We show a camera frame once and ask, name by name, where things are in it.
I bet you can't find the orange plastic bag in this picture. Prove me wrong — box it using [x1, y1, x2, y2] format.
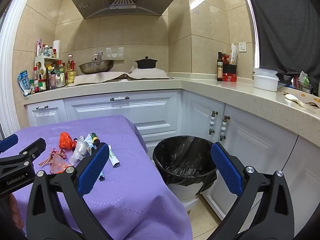
[59, 132, 77, 152]

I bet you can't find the clear plastic bag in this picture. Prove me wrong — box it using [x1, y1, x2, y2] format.
[69, 135, 89, 166]

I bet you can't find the red checkered ribbon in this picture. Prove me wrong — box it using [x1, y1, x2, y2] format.
[39, 149, 67, 166]

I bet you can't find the white tube with green print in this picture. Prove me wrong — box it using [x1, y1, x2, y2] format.
[107, 144, 121, 168]

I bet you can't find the white plastic lidded container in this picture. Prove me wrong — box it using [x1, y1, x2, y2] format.
[252, 67, 280, 92]

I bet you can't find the steel wok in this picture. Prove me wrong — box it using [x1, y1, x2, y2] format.
[79, 52, 115, 75]

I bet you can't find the white and yellow packet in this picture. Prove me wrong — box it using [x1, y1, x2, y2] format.
[229, 43, 238, 65]

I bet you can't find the trash bin with black liner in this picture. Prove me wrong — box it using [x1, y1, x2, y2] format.
[152, 135, 218, 215]

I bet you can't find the green bottle with yellow band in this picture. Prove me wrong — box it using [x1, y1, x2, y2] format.
[90, 132, 101, 147]

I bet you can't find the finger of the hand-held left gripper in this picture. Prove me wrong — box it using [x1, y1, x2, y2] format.
[0, 134, 19, 153]
[0, 137, 47, 178]

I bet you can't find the white wall rack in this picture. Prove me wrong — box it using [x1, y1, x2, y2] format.
[106, 46, 125, 61]

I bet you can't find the purple patterned tablecloth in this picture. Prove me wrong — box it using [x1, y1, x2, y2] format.
[5, 115, 193, 240]

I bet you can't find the white paper sheet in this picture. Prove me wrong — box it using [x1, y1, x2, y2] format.
[128, 67, 167, 79]

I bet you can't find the black pot with lid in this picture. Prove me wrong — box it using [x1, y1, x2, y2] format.
[135, 56, 158, 69]

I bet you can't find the white paper towel roll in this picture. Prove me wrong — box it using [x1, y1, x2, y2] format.
[52, 39, 61, 58]

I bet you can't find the wide white drawer front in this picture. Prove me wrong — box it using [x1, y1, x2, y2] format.
[64, 90, 183, 125]

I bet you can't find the white ceramic spoon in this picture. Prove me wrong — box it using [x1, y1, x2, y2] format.
[285, 94, 306, 108]

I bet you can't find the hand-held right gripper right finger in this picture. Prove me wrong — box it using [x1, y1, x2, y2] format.
[211, 142, 295, 240]

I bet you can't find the clear box with green packets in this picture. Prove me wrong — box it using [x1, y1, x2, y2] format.
[291, 71, 313, 94]

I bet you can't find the dark glass bottle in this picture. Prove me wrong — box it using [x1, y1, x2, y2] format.
[217, 52, 223, 82]

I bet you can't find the dark curtain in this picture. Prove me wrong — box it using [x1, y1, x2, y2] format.
[246, 0, 320, 95]

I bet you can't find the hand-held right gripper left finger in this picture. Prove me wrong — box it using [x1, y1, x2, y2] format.
[24, 142, 118, 240]

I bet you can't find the cluster of condiment bottles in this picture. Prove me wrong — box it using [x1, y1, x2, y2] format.
[29, 38, 76, 93]

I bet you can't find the cream spice rack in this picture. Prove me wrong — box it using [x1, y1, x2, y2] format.
[34, 55, 63, 73]

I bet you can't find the narrow white cabinet door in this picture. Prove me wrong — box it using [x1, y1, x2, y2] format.
[26, 99, 64, 128]

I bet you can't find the white door frame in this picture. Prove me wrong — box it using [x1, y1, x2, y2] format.
[0, 0, 38, 143]

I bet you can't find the blue snack bag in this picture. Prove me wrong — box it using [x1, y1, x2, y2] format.
[17, 70, 31, 97]

